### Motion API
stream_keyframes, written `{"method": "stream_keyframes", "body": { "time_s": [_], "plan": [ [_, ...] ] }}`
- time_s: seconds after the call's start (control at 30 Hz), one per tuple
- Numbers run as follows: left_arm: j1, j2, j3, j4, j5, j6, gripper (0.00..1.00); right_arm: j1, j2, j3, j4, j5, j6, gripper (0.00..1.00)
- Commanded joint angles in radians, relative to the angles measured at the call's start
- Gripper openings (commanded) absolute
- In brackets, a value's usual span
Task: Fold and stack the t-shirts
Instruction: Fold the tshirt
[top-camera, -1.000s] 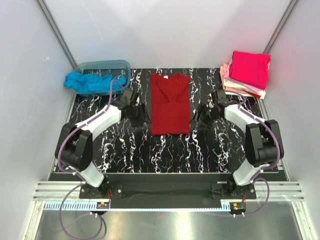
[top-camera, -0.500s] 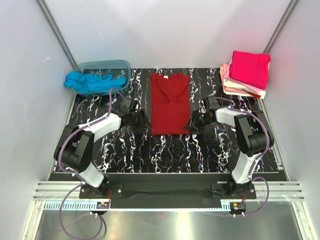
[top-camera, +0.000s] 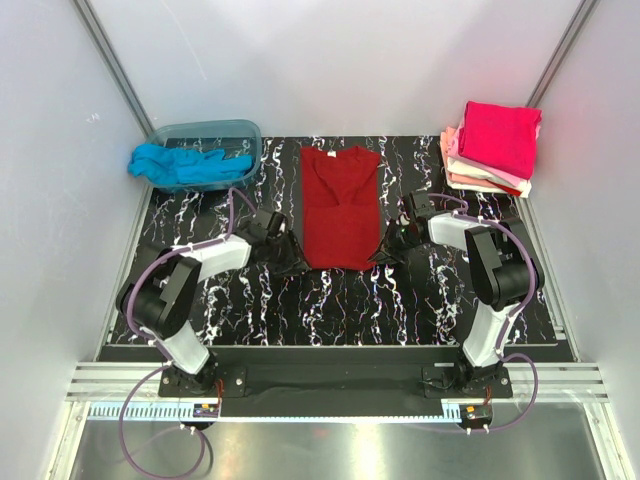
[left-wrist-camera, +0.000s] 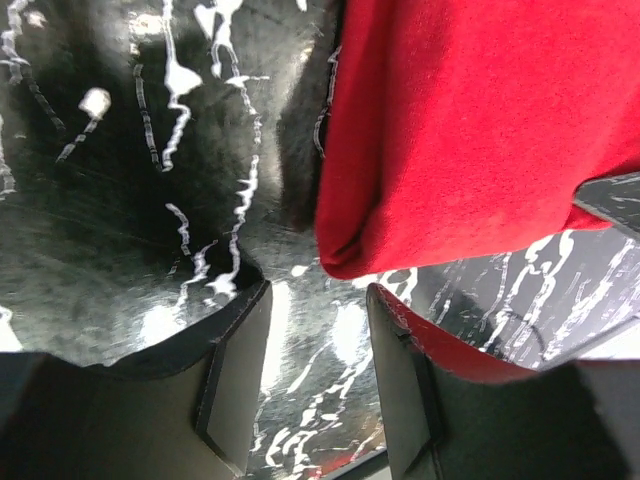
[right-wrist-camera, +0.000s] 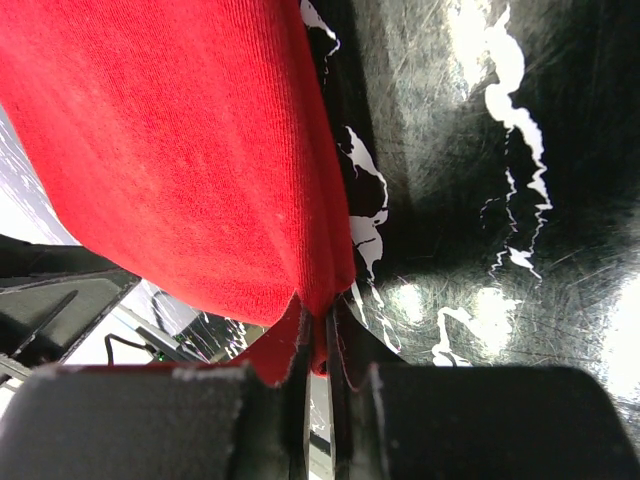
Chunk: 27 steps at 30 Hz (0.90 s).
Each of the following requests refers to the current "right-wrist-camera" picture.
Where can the dark red t shirt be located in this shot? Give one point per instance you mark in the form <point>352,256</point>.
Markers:
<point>188,142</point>

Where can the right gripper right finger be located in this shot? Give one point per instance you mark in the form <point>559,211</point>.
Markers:
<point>394,420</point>

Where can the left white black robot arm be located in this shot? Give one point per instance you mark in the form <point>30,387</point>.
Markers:
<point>52,298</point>

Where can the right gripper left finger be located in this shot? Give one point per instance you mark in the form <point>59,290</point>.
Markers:
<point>245,419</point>

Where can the black marble pattern mat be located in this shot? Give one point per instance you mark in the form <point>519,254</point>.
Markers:
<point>489,152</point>

